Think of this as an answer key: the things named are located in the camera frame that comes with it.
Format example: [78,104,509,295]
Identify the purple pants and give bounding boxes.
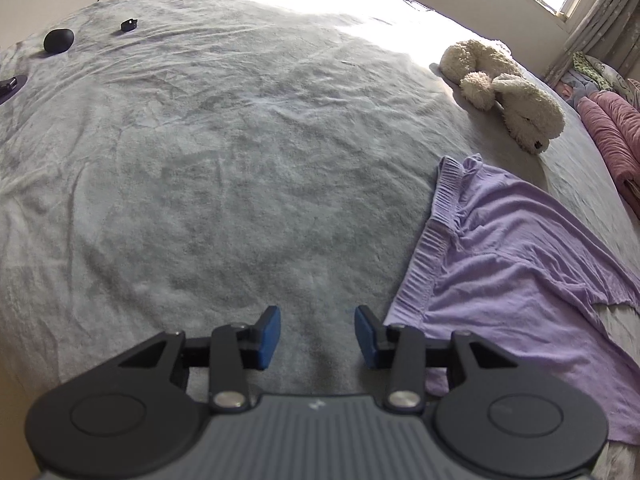
[385,154,640,446]

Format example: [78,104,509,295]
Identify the pink folded quilt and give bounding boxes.
[577,90,640,196]

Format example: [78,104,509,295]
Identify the green floral cloth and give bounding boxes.
[572,51,608,86]

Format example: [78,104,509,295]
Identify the pile of patterned clothes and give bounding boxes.
[555,70,591,106]

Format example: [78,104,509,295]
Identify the grey bed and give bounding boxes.
[0,0,640,480]

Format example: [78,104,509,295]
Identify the grey star curtain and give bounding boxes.
[545,0,640,81]

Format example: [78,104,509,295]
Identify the black round object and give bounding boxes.
[43,28,75,53]

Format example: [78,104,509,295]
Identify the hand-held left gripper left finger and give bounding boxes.
[117,306,282,411]

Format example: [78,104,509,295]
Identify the black flat device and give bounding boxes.
[0,75,28,106]

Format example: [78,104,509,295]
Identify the white plush dog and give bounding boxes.
[439,39,567,156]

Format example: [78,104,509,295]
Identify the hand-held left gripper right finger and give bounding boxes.
[355,305,521,413]

